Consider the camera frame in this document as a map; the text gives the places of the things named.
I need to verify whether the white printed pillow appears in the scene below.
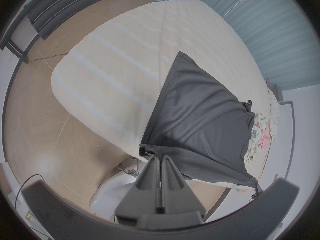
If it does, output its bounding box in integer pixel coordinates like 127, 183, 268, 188
267, 88, 280, 142

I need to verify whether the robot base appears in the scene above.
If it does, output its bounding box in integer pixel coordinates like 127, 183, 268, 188
89, 159, 142, 222

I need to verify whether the pink garment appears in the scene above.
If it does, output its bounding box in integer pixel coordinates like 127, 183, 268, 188
260, 128, 271, 155

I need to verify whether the black T-shirt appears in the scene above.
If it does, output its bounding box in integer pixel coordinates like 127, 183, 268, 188
138, 50, 263, 193

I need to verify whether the black padded bench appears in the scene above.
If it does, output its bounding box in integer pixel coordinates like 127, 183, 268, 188
0, 0, 110, 63

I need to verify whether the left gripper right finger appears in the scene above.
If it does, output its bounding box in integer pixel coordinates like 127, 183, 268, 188
161, 155, 206, 222

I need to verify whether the white printed pyjama top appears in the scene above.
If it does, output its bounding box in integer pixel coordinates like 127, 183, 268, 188
246, 113, 270, 162

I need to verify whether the bed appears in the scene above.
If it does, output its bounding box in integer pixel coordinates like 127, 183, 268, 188
51, 0, 293, 197

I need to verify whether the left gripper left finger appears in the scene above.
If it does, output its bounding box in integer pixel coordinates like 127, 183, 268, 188
114, 155, 161, 224

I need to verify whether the grey bedside table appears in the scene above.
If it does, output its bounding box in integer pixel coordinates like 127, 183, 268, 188
265, 78, 285, 102

